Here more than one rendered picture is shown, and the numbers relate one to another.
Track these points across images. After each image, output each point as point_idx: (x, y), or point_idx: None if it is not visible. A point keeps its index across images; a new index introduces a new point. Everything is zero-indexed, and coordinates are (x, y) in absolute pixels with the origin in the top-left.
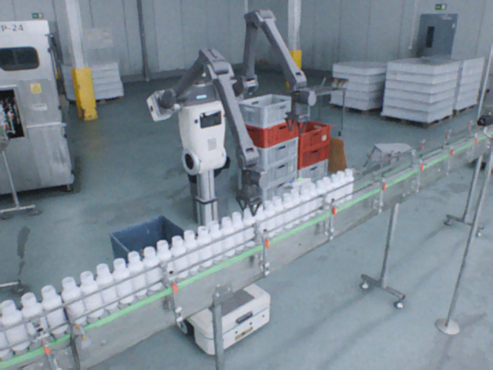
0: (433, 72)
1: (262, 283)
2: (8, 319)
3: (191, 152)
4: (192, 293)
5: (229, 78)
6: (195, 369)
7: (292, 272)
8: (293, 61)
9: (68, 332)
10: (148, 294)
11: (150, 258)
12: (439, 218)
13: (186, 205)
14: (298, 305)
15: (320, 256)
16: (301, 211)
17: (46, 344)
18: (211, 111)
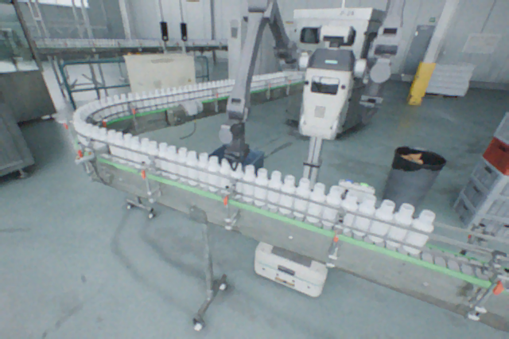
0: None
1: None
2: (85, 132)
3: (303, 112)
4: (173, 193)
5: (258, 17)
6: (241, 267)
7: (399, 294)
8: (401, 10)
9: (106, 159)
10: (148, 171)
11: (149, 148)
12: None
13: None
14: (359, 318)
15: (458, 317)
16: (307, 208)
17: (73, 150)
18: (327, 77)
